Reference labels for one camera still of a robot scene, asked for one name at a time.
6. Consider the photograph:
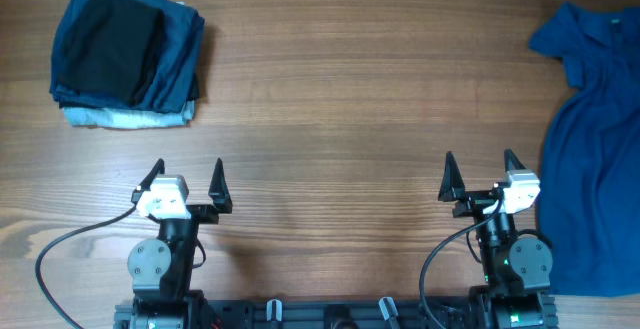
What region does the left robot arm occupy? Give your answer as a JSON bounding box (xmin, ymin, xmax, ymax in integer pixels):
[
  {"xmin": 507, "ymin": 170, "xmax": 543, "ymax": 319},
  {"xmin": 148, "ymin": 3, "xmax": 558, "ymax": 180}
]
[{"xmin": 114, "ymin": 159, "xmax": 233, "ymax": 329}]

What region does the black cable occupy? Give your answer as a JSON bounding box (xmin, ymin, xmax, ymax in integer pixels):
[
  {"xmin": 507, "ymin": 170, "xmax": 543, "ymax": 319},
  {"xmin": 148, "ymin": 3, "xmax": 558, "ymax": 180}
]
[
  {"xmin": 34, "ymin": 204, "xmax": 139, "ymax": 329},
  {"xmin": 418, "ymin": 188, "xmax": 505, "ymax": 329}
]

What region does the blue polo shirt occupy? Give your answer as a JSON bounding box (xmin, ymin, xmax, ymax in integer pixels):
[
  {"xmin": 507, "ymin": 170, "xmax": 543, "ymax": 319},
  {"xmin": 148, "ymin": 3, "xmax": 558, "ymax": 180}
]
[{"xmin": 529, "ymin": 3, "xmax": 639, "ymax": 297}]

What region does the light grey folded garment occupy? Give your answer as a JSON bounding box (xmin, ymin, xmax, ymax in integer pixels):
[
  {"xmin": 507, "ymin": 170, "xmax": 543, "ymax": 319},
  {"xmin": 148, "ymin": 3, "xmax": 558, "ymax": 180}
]
[{"xmin": 62, "ymin": 101, "xmax": 196, "ymax": 130}]

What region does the black folded garment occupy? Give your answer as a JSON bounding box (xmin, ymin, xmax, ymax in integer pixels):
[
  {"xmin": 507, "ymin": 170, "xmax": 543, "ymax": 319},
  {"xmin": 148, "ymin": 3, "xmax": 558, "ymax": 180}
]
[{"xmin": 57, "ymin": 0, "xmax": 165, "ymax": 106}]

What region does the left black cable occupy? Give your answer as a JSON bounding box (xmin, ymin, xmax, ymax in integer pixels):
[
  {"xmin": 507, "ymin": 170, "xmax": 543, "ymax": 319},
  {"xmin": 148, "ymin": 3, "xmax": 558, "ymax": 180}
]
[{"xmin": 34, "ymin": 204, "xmax": 139, "ymax": 329}]

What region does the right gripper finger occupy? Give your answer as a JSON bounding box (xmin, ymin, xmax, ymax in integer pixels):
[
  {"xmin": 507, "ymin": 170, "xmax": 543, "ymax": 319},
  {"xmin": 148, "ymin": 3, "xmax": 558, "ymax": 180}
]
[
  {"xmin": 504, "ymin": 149, "xmax": 526, "ymax": 172},
  {"xmin": 438, "ymin": 151, "xmax": 466, "ymax": 200}
]

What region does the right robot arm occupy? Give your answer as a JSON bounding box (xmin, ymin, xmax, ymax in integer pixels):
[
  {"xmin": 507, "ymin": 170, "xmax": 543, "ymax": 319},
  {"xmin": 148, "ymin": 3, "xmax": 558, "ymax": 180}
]
[{"xmin": 438, "ymin": 149, "xmax": 559, "ymax": 329}]

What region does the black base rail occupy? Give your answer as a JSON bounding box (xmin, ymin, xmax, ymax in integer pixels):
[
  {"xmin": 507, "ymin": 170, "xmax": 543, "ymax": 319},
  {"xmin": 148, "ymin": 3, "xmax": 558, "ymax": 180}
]
[{"xmin": 113, "ymin": 296, "xmax": 559, "ymax": 329}]

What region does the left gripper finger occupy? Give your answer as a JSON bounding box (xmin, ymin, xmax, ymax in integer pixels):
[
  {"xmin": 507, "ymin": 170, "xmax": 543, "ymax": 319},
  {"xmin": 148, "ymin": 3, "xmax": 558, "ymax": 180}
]
[
  {"xmin": 208, "ymin": 158, "xmax": 232, "ymax": 207},
  {"xmin": 138, "ymin": 158, "xmax": 165, "ymax": 192}
]

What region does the right black cable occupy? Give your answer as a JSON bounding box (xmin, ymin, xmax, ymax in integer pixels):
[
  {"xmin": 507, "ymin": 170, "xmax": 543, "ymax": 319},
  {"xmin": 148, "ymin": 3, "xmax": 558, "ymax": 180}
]
[{"xmin": 418, "ymin": 188, "xmax": 505, "ymax": 329}]

